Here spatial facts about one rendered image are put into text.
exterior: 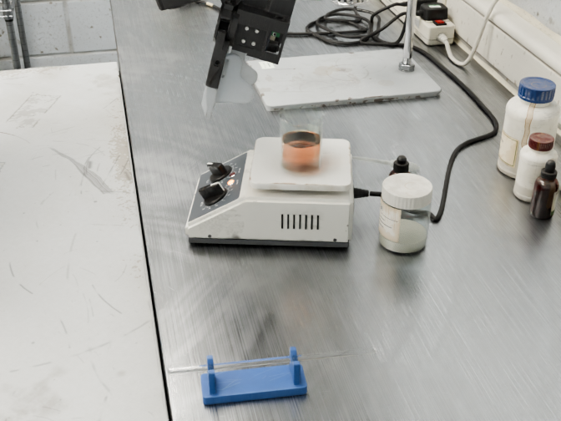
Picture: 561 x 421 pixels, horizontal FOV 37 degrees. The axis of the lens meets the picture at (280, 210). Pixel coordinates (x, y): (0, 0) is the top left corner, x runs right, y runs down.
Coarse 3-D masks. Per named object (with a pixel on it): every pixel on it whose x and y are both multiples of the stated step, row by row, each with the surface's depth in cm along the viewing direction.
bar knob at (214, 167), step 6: (210, 162) 107; (216, 162) 106; (210, 168) 106; (216, 168) 105; (222, 168) 104; (228, 168) 106; (216, 174) 106; (222, 174) 105; (228, 174) 105; (210, 180) 106; (216, 180) 105
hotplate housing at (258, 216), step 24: (240, 192) 99; (264, 192) 98; (288, 192) 98; (312, 192) 98; (336, 192) 98; (360, 192) 105; (216, 216) 99; (240, 216) 98; (264, 216) 98; (288, 216) 98; (312, 216) 98; (336, 216) 98; (192, 240) 101; (216, 240) 101; (240, 240) 101; (264, 240) 100; (288, 240) 100; (312, 240) 100; (336, 240) 99
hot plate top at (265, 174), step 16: (256, 144) 105; (272, 144) 105; (336, 144) 105; (256, 160) 101; (272, 160) 101; (336, 160) 101; (256, 176) 98; (272, 176) 98; (288, 176) 98; (304, 176) 98; (320, 176) 98; (336, 176) 98
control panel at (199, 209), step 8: (232, 160) 108; (240, 160) 107; (232, 168) 106; (240, 168) 105; (200, 176) 109; (208, 176) 108; (232, 176) 104; (240, 176) 103; (200, 184) 107; (208, 184) 106; (224, 184) 103; (232, 184) 102; (240, 184) 101; (232, 192) 100; (200, 200) 103; (224, 200) 99; (232, 200) 98; (192, 208) 103; (200, 208) 101; (208, 208) 100; (216, 208) 99; (192, 216) 101
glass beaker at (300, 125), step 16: (288, 112) 98; (304, 112) 98; (320, 112) 97; (288, 128) 95; (304, 128) 94; (320, 128) 96; (288, 144) 96; (304, 144) 95; (320, 144) 97; (288, 160) 97; (304, 160) 96; (320, 160) 98
